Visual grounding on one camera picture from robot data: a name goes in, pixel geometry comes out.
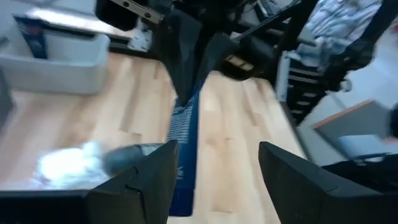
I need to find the black articulated stand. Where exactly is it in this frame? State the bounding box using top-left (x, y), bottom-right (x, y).
top-left (323, 0), bottom-right (398, 91)

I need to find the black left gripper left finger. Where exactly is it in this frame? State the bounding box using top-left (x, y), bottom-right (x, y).
top-left (84, 139), bottom-right (180, 224)

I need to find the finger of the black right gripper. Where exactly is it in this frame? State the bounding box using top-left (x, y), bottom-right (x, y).
top-left (157, 8), bottom-right (203, 107)
top-left (195, 32), bottom-right (241, 93)

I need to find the person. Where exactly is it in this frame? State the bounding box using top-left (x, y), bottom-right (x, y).
top-left (295, 0), bottom-right (385, 66)

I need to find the white packet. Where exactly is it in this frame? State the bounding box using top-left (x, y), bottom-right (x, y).
top-left (30, 139), bottom-right (111, 190)

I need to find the light grey plastic bin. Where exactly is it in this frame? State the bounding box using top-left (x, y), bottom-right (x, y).
top-left (0, 29), bottom-right (112, 96)

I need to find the grey board with wood edge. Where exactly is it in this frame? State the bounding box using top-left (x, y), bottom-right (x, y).
top-left (312, 98), bottom-right (398, 159)

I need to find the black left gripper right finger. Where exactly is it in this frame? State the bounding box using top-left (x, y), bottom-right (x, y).
top-left (257, 141), bottom-right (398, 224)

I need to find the blue cloth strip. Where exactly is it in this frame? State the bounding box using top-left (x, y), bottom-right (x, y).
top-left (167, 82), bottom-right (201, 218)

